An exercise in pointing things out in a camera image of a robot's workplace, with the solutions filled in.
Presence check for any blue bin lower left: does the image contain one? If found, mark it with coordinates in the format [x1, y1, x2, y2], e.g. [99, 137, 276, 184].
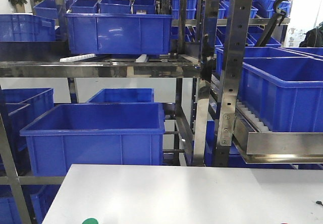
[1, 88, 54, 156]

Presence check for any blue bin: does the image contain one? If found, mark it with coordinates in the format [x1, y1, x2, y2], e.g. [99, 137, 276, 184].
[1, 14, 56, 42]
[86, 88, 154, 103]
[1, 88, 54, 156]

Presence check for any blue bin behind lower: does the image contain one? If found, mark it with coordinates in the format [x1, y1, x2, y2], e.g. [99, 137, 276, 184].
[86, 88, 154, 103]

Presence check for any blue bin upper left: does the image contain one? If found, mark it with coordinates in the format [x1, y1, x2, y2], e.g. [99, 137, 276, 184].
[1, 14, 56, 42]

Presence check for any large blue bin right shelf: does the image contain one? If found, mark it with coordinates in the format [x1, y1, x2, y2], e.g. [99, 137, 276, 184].
[238, 58, 322, 132]

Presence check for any large blue bin upper shelf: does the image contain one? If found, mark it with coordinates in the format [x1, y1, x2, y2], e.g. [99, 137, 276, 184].
[65, 13, 172, 54]

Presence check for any large blue bin lower shelf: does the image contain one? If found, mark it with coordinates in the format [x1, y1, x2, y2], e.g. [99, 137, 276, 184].
[20, 102, 165, 177]

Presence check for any large blue bin shelf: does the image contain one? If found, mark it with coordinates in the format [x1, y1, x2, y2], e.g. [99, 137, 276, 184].
[20, 102, 165, 177]
[238, 58, 322, 132]
[65, 13, 172, 54]

